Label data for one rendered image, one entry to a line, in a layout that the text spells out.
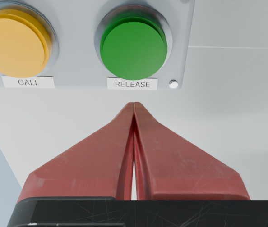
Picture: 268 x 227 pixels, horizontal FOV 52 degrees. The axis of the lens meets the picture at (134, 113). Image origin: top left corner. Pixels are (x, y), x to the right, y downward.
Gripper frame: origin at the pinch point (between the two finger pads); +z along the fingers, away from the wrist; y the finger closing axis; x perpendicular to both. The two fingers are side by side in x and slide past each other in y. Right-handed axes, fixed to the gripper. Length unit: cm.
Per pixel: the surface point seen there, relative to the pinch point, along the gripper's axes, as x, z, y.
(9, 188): 135, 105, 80
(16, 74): 0.2, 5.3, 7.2
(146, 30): -2.5, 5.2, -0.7
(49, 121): 12.7, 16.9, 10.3
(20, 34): -2.3, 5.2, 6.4
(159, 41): -1.9, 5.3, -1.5
